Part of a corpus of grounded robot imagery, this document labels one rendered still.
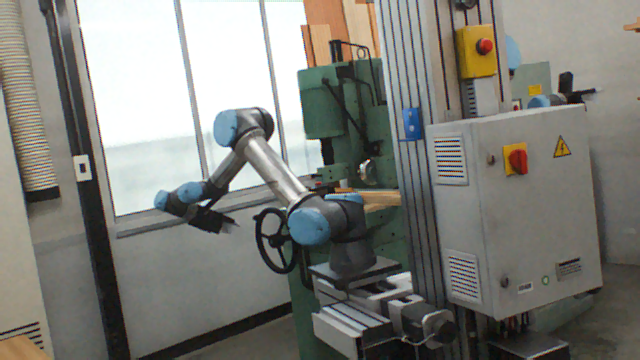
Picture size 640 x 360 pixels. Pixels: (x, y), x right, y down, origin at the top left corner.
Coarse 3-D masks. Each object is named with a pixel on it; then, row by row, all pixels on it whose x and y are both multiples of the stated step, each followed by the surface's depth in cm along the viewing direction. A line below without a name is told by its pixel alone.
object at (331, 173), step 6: (318, 168) 271; (324, 168) 268; (330, 168) 269; (336, 168) 271; (342, 168) 273; (318, 174) 272; (324, 174) 268; (330, 174) 269; (336, 174) 271; (342, 174) 273; (318, 180) 272; (324, 180) 269; (330, 180) 269; (336, 180) 271
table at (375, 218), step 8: (384, 208) 241; (392, 208) 244; (400, 208) 246; (368, 216) 235; (376, 216) 238; (384, 216) 241; (392, 216) 243; (400, 216) 246; (368, 224) 235; (376, 224) 238
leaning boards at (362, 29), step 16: (304, 0) 415; (320, 0) 423; (336, 0) 432; (352, 0) 437; (320, 16) 423; (336, 16) 431; (352, 16) 436; (368, 16) 449; (304, 32) 410; (320, 32) 415; (336, 32) 428; (352, 32) 435; (368, 32) 448; (304, 48) 410; (320, 48) 414; (352, 48) 434; (320, 64) 413
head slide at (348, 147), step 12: (348, 84) 271; (348, 96) 271; (348, 108) 271; (348, 120) 271; (360, 120) 275; (348, 132) 272; (336, 144) 279; (348, 144) 273; (360, 144) 275; (336, 156) 281; (348, 156) 275; (360, 156) 275
